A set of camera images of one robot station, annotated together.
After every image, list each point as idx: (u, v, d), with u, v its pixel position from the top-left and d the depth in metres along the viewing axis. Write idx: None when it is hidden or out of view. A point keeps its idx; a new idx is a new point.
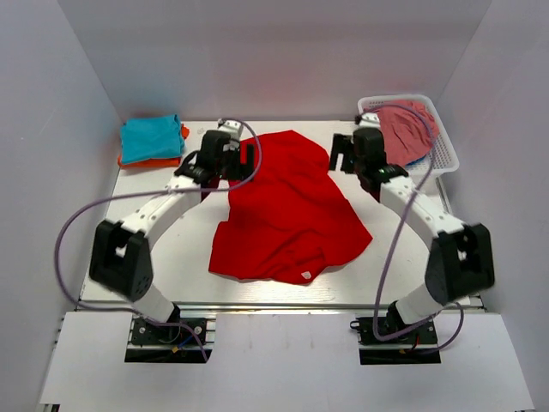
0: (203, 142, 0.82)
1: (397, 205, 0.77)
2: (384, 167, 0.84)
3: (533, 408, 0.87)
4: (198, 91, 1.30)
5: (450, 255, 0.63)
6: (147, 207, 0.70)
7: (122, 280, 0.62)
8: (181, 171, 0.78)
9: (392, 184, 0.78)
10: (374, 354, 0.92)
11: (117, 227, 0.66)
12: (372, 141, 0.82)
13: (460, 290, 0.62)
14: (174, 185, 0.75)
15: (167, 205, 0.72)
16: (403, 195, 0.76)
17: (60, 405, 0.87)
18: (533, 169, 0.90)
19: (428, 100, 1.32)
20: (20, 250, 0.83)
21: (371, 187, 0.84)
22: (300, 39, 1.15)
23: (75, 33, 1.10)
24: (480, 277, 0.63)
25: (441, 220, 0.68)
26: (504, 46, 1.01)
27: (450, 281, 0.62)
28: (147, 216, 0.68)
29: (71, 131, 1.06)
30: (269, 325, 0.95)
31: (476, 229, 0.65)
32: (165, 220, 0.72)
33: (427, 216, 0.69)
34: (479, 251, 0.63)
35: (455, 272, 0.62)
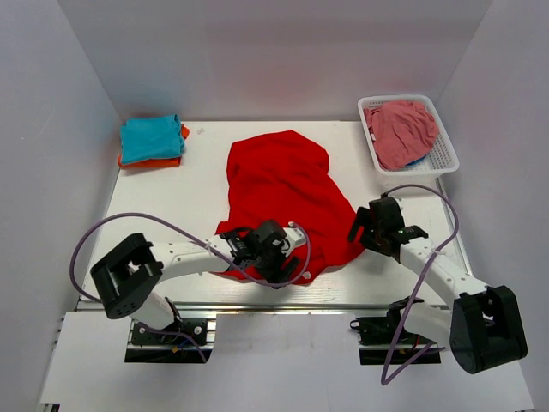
0: (263, 225, 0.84)
1: (417, 266, 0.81)
2: (403, 229, 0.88)
3: (533, 408, 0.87)
4: (198, 90, 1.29)
5: (477, 319, 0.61)
6: (180, 247, 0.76)
7: (111, 294, 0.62)
8: (227, 235, 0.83)
9: (412, 245, 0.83)
10: (374, 354, 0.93)
11: (142, 245, 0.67)
12: (388, 204, 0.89)
13: (487, 356, 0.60)
14: (214, 244, 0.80)
15: (196, 255, 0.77)
16: (422, 255, 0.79)
17: (60, 405, 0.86)
18: (533, 172, 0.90)
19: (428, 100, 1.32)
20: (19, 251, 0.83)
21: (392, 247, 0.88)
22: (301, 39, 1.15)
23: (75, 31, 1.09)
24: (508, 343, 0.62)
25: (462, 281, 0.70)
26: (506, 47, 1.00)
27: (479, 354, 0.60)
28: (173, 254, 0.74)
29: (70, 131, 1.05)
30: (270, 326, 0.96)
31: (503, 293, 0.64)
32: (188, 266, 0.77)
33: (449, 277, 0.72)
34: (508, 315, 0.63)
35: (483, 342, 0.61)
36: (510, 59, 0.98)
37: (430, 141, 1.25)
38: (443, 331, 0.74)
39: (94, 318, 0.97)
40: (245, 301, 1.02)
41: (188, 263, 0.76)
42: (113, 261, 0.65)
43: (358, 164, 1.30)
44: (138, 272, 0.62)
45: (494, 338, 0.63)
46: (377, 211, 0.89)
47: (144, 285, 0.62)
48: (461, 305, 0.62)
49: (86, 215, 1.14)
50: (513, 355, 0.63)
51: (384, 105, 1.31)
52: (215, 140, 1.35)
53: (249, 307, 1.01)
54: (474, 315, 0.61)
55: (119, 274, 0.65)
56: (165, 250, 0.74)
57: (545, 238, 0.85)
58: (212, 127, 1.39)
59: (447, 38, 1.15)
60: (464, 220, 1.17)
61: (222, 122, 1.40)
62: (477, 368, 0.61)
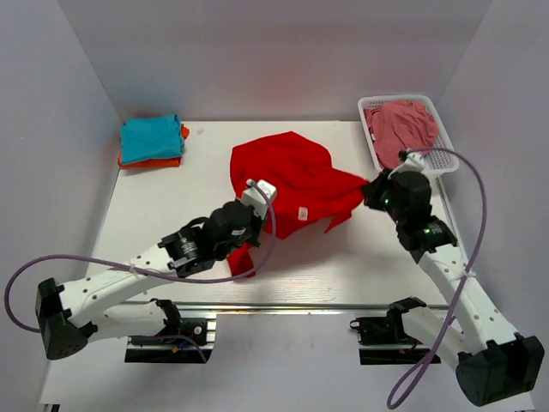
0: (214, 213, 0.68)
1: (436, 275, 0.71)
2: (429, 227, 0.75)
3: (533, 408, 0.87)
4: (198, 90, 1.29)
5: (497, 373, 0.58)
6: (98, 281, 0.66)
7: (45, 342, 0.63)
8: (168, 242, 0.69)
9: (437, 255, 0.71)
10: (374, 354, 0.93)
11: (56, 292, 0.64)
12: (419, 194, 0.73)
13: (492, 397, 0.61)
14: (144, 263, 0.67)
15: (116, 285, 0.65)
16: (449, 274, 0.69)
17: (60, 406, 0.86)
18: (533, 172, 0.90)
19: (428, 100, 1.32)
20: (20, 251, 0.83)
21: (411, 245, 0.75)
22: (301, 39, 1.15)
23: (75, 31, 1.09)
24: (517, 385, 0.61)
25: (490, 321, 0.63)
26: (506, 47, 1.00)
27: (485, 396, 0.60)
28: (87, 294, 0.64)
29: (70, 130, 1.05)
30: (269, 326, 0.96)
31: (531, 344, 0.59)
32: (119, 296, 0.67)
33: (476, 314, 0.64)
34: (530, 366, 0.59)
35: (493, 387, 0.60)
36: (511, 59, 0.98)
37: (430, 141, 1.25)
38: (447, 348, 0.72)
39: None
40: (244, 301, 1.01)
41: (110, 296, 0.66)
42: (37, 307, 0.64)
43: (358, 164, 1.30)
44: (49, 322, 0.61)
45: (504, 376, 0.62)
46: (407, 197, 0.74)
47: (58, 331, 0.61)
48: (485, 355, 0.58)
49: (87, 215, 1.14)
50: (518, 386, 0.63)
51: (383, 105, 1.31)
52: (215, 141, 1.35)
53: (250, 307, 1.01)
54: (498, 372, 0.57)
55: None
56: (78, 292, 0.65)
57: (545, 238, 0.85)
58: (212, 127, 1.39)
59: (447, 38, 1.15)
60: (463, 220, 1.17)
61: (222, 122, 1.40)
62: (479, 402, 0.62)
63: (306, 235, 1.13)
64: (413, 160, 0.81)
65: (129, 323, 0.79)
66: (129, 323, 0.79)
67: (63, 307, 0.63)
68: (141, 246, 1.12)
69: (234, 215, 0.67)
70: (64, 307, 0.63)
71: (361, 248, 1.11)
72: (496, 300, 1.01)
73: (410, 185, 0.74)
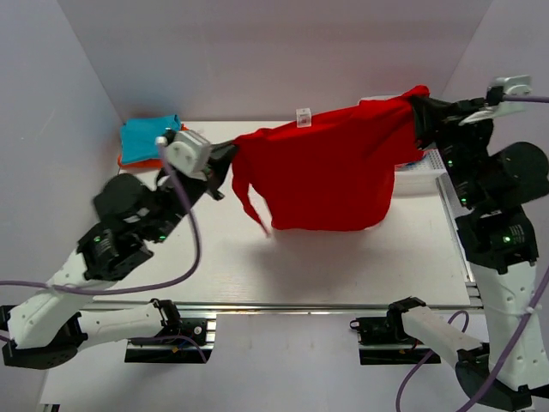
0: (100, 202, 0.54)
1: (489, 286, 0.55)
2: (512, 233, 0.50)
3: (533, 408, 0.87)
4: (198, 90, 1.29)
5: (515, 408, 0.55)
6: (30, 305, 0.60)
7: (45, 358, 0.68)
8: (82, 246, 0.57)
9: (506, 278, 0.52)
10: (374, 354, 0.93)
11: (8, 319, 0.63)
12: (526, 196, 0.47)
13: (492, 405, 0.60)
14: (64, 276, 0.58)
15: (45, 309, 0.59)
16: (510, 305, 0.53)
17: (60, 406, 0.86)
18: None
19: None
20: (20, 251, 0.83)
21: (478, 248, 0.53)
22: (300, 38, 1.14)
23: (75, 30, 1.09)
24: None
25: (533, 363, 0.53)
26: (506, 47, 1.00)
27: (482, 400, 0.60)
28: (25, 320, 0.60)
29: (70, 130, 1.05)
30: (269, 325, 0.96)
31: None
32: (62, 312, 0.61)
33: (520, 355, 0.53)
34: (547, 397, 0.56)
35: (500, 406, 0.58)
36: (510, 58, 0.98)
37: None
38: (448, 348, 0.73)
39: None
40: (244, 301, 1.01)
41: (45, 317, 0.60)
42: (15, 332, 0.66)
43: None
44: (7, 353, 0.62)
45: None
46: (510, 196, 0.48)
47: (18, 358, 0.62)
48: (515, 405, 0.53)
49: (87, 215, 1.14)
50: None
51: None
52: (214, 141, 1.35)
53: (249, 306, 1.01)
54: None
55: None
56: (19, 318, 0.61)
57: None
58: (212, 127, 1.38)
59: (447, 38, 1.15)
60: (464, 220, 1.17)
61: (223, 122, 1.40)
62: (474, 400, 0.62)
63: (306, 236, 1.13)
64: (503, 106, 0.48)
65: (126, 327, 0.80)
66: (123, 328, 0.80)
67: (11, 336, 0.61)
68: None
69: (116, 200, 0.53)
70: (11, 337, 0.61)
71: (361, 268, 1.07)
72: None
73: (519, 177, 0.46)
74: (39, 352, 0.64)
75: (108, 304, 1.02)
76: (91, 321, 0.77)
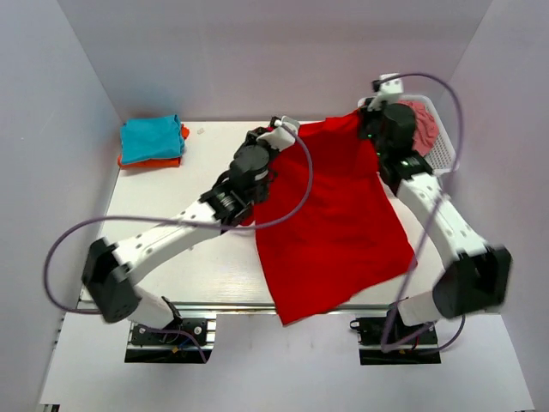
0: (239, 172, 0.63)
1: (412, 202, 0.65)
2: (409, 159, 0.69)
3: (533, 407, 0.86)
4: (197, 89, 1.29)
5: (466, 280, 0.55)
6: (150, 234, 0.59)
7: (99, 305, 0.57)
8: (208, 196, 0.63)
9: (413, 182, 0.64)
10: (375, 354, 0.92)
11: (108, 251, 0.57)
12: (407, 124, 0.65)
13: (467, 308, 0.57)
14: (190, 215, 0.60)
15: (171, 239, 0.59)
16: (426, 198, 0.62)
17: (60, 406, 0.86)
18: (532, 168, 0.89)
19: (428, 100, 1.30)
20: (19, 251, 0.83)
21: (390, 179, 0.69)
22: (300, 37, 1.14)
23: (75, 31, 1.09)
24: (491, 299, 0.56)
25: (463, 237, 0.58)
26: (505, 46, 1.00)
27: (457, 310, 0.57)
28: (141, 247, 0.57)
29: (69, 130, 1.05)
30: (269, 324, 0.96)
31: (500, 251, 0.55)
32: (171, 250, 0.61)
33: (449, 229, 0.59)
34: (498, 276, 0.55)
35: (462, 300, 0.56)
36: (510, 57, 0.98)
37: (430, 141, 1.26)
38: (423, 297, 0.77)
39: (94, 318, 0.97)
40: (245, 301, 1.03)
41: (165, 249, 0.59)
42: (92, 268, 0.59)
43: None
44: (109, 276, 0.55)
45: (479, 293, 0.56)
46: (394, 132, 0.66)
47: (123, 289, 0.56)
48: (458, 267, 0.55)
49: (86, 214, 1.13)
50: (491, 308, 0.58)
51: None
52: (214, 141, 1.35)
53: (248, 306, 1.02)
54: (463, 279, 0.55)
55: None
56: (131, 245, 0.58)
57: (545, 235, 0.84)
58: (212, 126, 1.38)
59: (446, 38, 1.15)
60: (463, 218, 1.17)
61: (223, 122, 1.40)
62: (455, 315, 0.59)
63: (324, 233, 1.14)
64: (385, 89, 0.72)
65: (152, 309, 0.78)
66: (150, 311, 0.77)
67: (120, 263, 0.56)
68: None
69: (251, 162, 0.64)
70: (121, 263, 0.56)
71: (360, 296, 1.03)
72: None
73: (397, 119, 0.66)
74: (132, 292, 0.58)
75: None
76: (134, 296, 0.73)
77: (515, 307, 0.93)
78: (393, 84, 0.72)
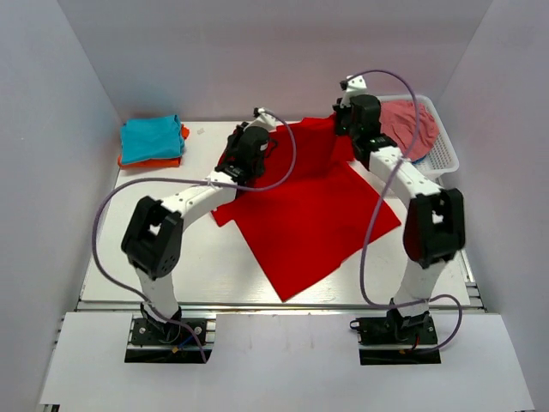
0: (242, 145, 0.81)
1: (382, 172, 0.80)
2: (377, 138, 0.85)
3: (533, 408, 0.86)
4: (197, 89, 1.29)
5: (425, 215, 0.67)
6: (188, 193, 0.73)
7: (150, 258, 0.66)
8: (221, 168, 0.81)
9: (380, 154, 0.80)
10: (374, 355, 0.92)
11: (156, 205, 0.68)
12: (371, 111, 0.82)
13: (432, 248, 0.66)
14: (214, 178, 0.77)
15: (205, 196, 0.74)
16: (389, 162, 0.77)
17: (60, 405, 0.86)
18: (532, 168, 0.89)
19: (428, 100, 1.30)
20: (18, 251, 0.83)
21: (361, 156, 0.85)
22: (300, 37, 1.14)
23: (75, 32, 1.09)
24: (451, 238, 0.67)
25: (421, 184, 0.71)
26: (505, 46, 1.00)
27: (425, 241, 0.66)
28: (184, 201, 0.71)
29: (69, 130, 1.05)
30: (269, 324, 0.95)
31: (453, 193, 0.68)
32: (201, 209, 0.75)
33: (409, 180, 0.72)
34: (454, 214, 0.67)
35: (425, 237, 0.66)
36: (510, 57, 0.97)
37: (430, 142, 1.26)
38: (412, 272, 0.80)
39: (94, 318, 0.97)
40: (244, 300, 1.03)
41: (201, 203, 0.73)
42: (134, 230, 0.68)
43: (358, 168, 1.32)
44: (163, 227, 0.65)
45: (439, 233, 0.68)
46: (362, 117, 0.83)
47: (175, 235, 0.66)
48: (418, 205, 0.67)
49: (86, 214, 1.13)
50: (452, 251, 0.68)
51: (385, 105, 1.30)
52: (214, 141, 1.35)
53: (248, 306, 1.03)
54: (422, 215, 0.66)
55: (147, 239, 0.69)
56: (175, 200, 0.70)
57: (544, 235, 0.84)
58: (212, 126, 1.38)
59: (447, 38, 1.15)
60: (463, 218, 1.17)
61: (223, 122, 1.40)
62: (422, 257, 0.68)
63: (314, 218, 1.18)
64: (352, 85, 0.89)
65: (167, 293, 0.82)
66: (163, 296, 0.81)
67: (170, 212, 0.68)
68: None
69: (256, 136, 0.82)
70: (171, 211, 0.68)
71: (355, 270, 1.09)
72: (497, 299, 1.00)
73: (363, 105, 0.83)
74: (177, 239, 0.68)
75: (108, 305, 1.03)
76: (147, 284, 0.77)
77: (515, 305, 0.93)
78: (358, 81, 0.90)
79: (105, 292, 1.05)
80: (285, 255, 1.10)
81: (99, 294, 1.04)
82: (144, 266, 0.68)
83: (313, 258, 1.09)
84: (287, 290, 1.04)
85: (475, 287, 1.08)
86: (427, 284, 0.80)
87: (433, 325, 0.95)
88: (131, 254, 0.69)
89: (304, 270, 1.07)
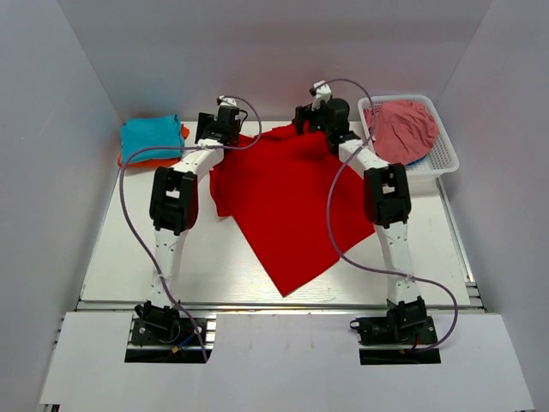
0: (220, 112, 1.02)
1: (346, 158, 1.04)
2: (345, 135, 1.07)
3: (533, 408, 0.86)
4: (197, 90, 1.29)
5: (377, 186, 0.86)
6: (190, 158, 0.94)
7: (178, 214, 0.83)
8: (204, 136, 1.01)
9: (346, 144, 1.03)
10: (374, 354, 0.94)
11: (171, 172, 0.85)
12: (341, 112, 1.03)
13: (383, 211, 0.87)
14: (204, 144, 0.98)
15: (204, 157, 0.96)
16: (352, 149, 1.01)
17: (60, 405, 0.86)
18: (533, 168, 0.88)
19: (428, 100, 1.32)
20: (19, 252, 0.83)
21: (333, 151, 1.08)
22: (299, 38, 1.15)
23: (75, 33, 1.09)
24: (400, 202, 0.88)
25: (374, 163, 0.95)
26: (504, 47, 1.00)
27: (377, 204, 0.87)
28: (190, 164, 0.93)
29: (69, 130, 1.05)
30: (269, 325, 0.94)
31: (396, 166, 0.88)
32: (202, 168, 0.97)
33: (365, 160, 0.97)
34: (401, 184, 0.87)
35: (379, 202, 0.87)
36: (510, 58, 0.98)
37: (430, 142, 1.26)
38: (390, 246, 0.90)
39: (95, 318, 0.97)
40: (244, 300, 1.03)
41: (202, 164, 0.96)
42: (158, 196, 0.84)
43: None
44: (184, 186, 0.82)
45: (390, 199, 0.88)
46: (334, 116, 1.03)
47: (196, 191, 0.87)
48: (371, 178, 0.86)
49: (86, 214, 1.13)
50: (401, 210, 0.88)
51: (385, 105, 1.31)
52: None
53: (248, 306, 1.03)
54: (375, 185, 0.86)
55: (170, 200, 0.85)
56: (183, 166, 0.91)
57: (545, 235, 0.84)
58: None
59: (447, 38, 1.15)
60: (463, 218, 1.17)
61: None
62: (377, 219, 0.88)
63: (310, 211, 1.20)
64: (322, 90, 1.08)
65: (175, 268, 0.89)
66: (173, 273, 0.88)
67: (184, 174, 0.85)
68: (140, 246, 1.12)
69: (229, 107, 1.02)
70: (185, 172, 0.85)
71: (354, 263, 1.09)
72: (497, 299, 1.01)
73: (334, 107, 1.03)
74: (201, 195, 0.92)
75: (108, 304, 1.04)
76: (166, 251, 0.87)
77: (515, 306, 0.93)
78: (323, 87, 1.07)
79: (105, 292, 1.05)
80: (282, 248, 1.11)
81: (99, 294, 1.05)
82: (174, 222, 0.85)
83: (310, 251, 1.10)
84: (286, 284, 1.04)
85: (475, 287, 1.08)
86: (399, 250, 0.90)
87: (433, 325, 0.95)
88: (158, 215, 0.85)
89: (302, 264, 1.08)
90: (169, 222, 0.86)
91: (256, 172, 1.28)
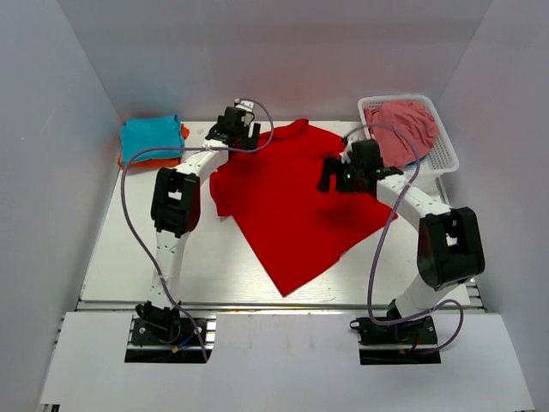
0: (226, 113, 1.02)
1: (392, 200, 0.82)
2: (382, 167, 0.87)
3: (533, 408, 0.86)
4: (198, 90, 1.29)
5: (440, 237, 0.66)
6: (195, 159, 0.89)
7: (180, 217, 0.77)
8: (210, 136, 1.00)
9: (387, 180, 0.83)
10: (374, 355, 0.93)
11: (173, 173, 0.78)
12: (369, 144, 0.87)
13: (449, 271, 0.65)
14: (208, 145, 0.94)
15: (207, 159, 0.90)
16: (396, 187, 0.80)
17: (60, 405, 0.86)
18: (533, 169, 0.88)
19: (428, 100, 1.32)
20: (19, 252, 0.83)
21: (370, 188, 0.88)
22: (300, 38, 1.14)
23: (75, 33, 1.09)
24: (469, 260, 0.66)
25: (430, 205, 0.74)
26: (504, 48, 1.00)
27: (441, 262, 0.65)
28: (195, 165, 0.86)
29: (69, 130, 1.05)
30: (269, 325, 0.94)
31: (465, 212, 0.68)
32: (206, 170, 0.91)
33: (418, 203, 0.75)
34: (469, 236, 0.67)
35: (444, 257, 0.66)
36: (510, 57, 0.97)
37: (430, 142, 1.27)
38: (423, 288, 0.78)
39: (94, 318, 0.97)
40: (244, 300, 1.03)
41: (205, 166, 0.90)
42: (159, 196, 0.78)
43: None
44: (186, 191, 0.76)
45: (456, 255, 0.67)
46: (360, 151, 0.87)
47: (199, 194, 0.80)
48: (429, 224, 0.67)
49: (87, 215, 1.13)
50: (470, 271, 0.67)
51: (384, 105, 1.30)
52: None
53: (247, 307, 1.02)
54: (437, 239, 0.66)
55: (171, 202, 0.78)
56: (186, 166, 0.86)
57: (545, 236, 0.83)
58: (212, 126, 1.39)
59: (447, 38, 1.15)
60: None
61: None
62: (437, 281, 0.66)
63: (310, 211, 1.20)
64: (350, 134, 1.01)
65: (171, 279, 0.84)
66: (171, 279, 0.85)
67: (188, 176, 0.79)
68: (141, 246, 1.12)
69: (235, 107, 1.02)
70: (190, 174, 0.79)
71: (354, 263, 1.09)
72: (497, 299, 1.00)
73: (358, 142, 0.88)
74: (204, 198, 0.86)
75: (107, 304, 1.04)
76: (166, 253, 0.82)
77: (515, 306, 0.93)
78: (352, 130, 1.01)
79: (105, 292, 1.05)
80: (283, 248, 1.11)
81: (99, 293, 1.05)
82: (174, 224, 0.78)
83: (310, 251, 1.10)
84: (287, 284, 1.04)
85: (475, 287, 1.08)
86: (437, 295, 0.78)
87: (433, 325, 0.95)
88: (159, 217, 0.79)
89: (303, 264, 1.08)
90: (170, 224, 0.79)
91: (258, 172, 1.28)
